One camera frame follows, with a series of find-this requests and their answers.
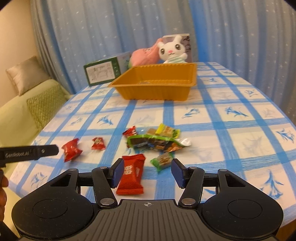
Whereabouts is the red rectangular wafer packet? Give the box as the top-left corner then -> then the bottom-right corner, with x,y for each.
116,154 -> 145,195

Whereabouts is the green red candy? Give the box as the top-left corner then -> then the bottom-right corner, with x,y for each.
150,153 -> 173,172

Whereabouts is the small red candy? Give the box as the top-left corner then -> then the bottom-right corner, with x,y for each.
91,137 -> 106,151

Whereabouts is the large red pillow snack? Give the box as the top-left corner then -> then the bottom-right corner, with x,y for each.
62,138 -> 83,162

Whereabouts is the green black snack bag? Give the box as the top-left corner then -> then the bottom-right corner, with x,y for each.
127,134 -> 192,153

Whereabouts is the yellow candy packet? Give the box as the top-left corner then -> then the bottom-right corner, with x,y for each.
156,123 -> 181,138

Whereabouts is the dark red snack packet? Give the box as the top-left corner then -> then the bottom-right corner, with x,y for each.
122,126 -> 138,140

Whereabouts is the clear brown candy packet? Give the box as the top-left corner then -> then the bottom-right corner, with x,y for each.
146,128 -> 157,135

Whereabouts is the person's left hand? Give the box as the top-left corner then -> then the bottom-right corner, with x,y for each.
0,170 -> 9,222

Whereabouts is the light green sofa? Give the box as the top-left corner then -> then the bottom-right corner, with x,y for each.
0,79 -> 72,181

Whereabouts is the green chevron cushion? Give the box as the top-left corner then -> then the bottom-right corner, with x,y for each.
26,85 -> 67,131

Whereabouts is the blue checked tablecloth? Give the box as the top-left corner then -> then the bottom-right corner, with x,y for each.
10,62 -> 295,225

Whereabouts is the beige satin cushion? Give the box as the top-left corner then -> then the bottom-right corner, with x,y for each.
6,56 -> 51,96

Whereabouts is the orange plastic tray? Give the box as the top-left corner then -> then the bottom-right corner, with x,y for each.
108,63 -> 197,101

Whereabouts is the green carton box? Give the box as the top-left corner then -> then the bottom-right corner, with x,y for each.
84,52 -> 131,86

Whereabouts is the white bunny plush toy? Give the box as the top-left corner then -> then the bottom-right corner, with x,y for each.
158,35 -> 188,64

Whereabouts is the pink plush toy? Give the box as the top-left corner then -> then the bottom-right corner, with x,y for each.
128,38 -> 163,69

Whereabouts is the white purple box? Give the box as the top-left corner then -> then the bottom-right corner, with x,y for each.
162,34 -> 193,63

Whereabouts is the blue star curtain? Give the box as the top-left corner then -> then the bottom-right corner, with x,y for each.
31,1 -> 295,121

